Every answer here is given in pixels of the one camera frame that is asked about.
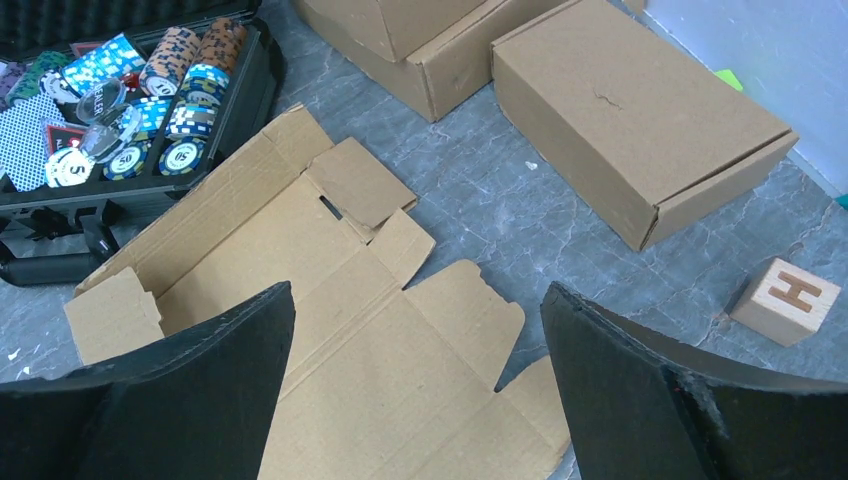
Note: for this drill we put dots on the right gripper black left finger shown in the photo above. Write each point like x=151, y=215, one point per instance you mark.
x=195, y=405

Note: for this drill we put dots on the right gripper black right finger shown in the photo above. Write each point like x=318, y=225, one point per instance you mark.
x=642, y=405

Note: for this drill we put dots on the small folded cardboard box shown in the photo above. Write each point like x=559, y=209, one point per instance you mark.
x=650, y=139

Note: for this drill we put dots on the large bottom cardboard box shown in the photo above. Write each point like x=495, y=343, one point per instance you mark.
x=445, y=71

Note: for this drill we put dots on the wooden letter H block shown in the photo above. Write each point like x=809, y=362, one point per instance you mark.
x=785, y=303

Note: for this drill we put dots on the black poker chip case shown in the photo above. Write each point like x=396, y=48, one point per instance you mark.
x=112, y=111

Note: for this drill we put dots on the green block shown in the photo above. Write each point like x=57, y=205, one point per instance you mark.
x=728, y=77

